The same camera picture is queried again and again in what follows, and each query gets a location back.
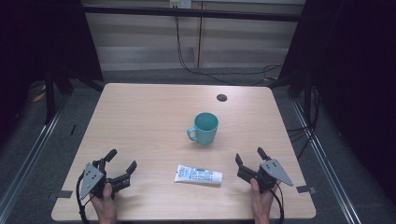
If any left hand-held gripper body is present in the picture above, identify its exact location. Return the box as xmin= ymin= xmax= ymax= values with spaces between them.
xmin=78 ymin=159 xmax=115 ymax=201

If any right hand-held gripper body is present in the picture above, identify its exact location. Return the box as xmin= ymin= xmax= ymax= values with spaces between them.
xmin=255 ymin=159 xmax=294 ymax=193

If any white toothpaste tube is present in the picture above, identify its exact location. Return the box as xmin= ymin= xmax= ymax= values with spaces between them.
xmin=174 ymin=163 xmax=224 ymax=187

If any teal mug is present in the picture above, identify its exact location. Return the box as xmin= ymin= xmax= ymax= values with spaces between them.
xmin=186 ymin=111 xmax=219 ymax=147

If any person's left hand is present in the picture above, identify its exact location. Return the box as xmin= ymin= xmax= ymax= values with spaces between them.
xmin=90 ymin=182 xmax=118 ymax=224

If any person's right hand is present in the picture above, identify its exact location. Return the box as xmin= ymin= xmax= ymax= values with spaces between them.
xmin=249 ymin=178 xmax=280 ymax=224

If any grey tape strip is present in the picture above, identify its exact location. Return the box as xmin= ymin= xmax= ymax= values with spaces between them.
xmin=295 ymin=185 xmax=317 ymax=195
xmin=47 ymin=189 xmax=74 ymax=201

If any black metal stand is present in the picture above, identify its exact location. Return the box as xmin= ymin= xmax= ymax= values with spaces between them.
xmin=269 ymin=69 xmax=323 ymax=161
xmin=43 ymin=60 xmax=106 ymax=126

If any yellow floor tape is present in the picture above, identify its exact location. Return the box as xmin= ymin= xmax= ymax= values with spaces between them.
xmin=32 ymin=84 xmax=47 ymax=104

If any black curtain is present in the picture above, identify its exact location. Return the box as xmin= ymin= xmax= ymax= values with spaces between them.
xmin=277 ymin=0 xmax=396 ymax=197
xmin=0 ymin=0 xmax=105 ymax=147

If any black horizontal bar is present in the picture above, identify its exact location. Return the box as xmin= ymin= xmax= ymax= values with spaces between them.
xmin=81 ymin=5 xmax=304 ymax=23

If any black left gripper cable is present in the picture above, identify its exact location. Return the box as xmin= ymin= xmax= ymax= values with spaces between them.
xmin=76 ymin=172 xmax=93 ymax=224

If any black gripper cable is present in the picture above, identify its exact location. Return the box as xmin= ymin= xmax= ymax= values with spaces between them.
xmin=76 ymin=172 xmax=93 ymax=224
xmin=268 ymin=183 xmax=286 ymax=224

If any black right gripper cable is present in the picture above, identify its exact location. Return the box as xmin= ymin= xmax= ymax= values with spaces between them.
xmin=268 ymin=183 xmax=286 ymax=224

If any aluminium floor rail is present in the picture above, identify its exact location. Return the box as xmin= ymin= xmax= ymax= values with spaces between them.
xmin=290 ymin=98 xmax=363 ymax=224
xmin=0 ymin=92 xmax=71 ymax=220

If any black hanging wall cable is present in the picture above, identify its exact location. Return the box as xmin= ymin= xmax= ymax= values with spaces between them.
xmin=174 ymin=14 xmax=285 ymax=87

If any white wall socket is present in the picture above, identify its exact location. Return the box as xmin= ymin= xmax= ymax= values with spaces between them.
xmin=168 ymin=0 xmax=192 ymax=9

